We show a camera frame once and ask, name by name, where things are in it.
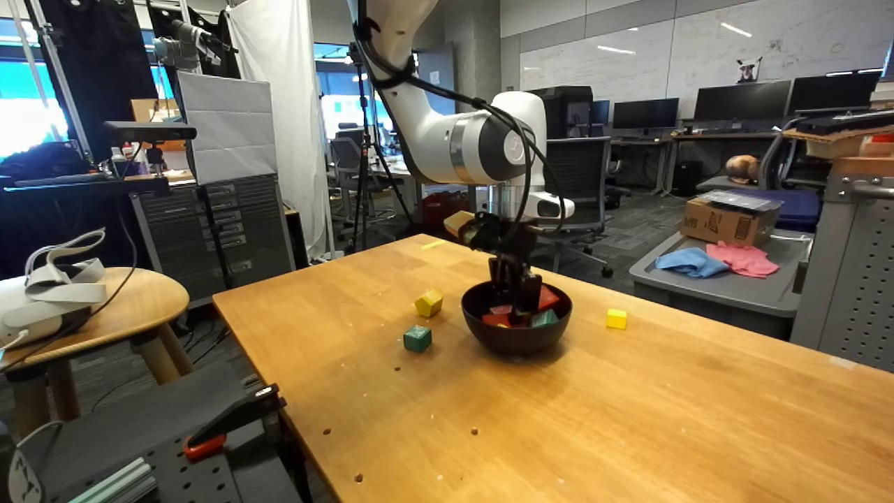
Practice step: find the brown cardboard box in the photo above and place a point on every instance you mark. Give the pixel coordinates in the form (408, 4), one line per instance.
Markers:
(722, 228)

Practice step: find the grey flat pad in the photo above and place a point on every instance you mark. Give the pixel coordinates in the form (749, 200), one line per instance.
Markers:
(740, 201)

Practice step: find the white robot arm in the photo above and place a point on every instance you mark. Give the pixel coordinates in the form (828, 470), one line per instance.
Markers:
(465, 148)

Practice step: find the white foam board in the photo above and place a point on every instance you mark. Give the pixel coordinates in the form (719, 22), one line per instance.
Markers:
(224, 129)

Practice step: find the red wooden block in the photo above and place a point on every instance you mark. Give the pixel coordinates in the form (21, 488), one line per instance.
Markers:
(497, 316)
(549, 299)

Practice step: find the small yellow block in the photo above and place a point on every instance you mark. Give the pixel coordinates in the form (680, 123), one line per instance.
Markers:
(616, 320)

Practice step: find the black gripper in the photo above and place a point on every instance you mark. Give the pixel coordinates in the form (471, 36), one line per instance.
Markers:
(508, 245)

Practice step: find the dark grey filing cabinet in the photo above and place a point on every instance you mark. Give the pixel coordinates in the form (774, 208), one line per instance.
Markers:
(219, 233)

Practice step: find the grey office chair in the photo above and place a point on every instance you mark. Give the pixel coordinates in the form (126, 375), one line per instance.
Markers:
(772, 158)

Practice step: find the black computer monitor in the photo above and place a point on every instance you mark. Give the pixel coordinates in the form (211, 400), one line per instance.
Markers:
(643, 113)
(834, 92)
(740, 101)

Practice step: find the dark perforated mounting plate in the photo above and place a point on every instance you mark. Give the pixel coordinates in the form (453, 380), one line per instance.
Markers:
(122, 429)

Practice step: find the pink cloth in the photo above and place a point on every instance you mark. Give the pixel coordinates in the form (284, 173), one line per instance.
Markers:
(743, 260)

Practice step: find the brown rounded object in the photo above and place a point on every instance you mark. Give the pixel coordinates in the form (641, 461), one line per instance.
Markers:
(740, 168)

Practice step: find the black shelf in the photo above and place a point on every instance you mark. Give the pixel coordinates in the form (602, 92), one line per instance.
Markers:
(149, 131)

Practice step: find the red bin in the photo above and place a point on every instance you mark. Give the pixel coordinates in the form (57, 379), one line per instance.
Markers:
(433, 210)

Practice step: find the aluminium extrusion rail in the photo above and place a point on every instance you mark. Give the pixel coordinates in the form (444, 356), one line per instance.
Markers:
(115, 482)

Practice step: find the yellow wooden block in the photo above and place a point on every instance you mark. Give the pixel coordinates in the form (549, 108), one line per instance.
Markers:
(427, 303)

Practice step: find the white VR headset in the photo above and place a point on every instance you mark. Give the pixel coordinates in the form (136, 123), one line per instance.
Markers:
(52, 296)

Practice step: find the blue cloth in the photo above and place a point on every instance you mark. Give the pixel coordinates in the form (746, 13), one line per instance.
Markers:
(691, 264)

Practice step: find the blue storage bin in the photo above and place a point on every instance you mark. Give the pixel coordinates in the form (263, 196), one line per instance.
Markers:
(800, 210)

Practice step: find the black mesh office chair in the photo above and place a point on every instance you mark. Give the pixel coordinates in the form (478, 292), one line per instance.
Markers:
(588, 168)

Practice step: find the round wooden side table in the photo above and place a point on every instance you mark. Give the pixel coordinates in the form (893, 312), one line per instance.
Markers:
(141, 303)

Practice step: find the large black screen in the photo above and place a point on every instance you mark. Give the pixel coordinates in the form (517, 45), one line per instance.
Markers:
(570, 113)

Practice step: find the black fabric panel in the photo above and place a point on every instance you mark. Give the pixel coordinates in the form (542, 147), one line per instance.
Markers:
(87, 74)

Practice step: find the green wooden block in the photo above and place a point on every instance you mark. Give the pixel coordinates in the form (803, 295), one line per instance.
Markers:
(418, 338)
(546, 320)

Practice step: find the black bowl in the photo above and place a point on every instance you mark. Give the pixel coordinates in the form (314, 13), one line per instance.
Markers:
(517, 342)

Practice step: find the small grey side table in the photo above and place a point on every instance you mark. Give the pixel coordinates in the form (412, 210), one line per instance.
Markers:
(735, 295)

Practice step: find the small cardboard box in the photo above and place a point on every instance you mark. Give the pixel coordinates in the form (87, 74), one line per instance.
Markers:
(149, 109)

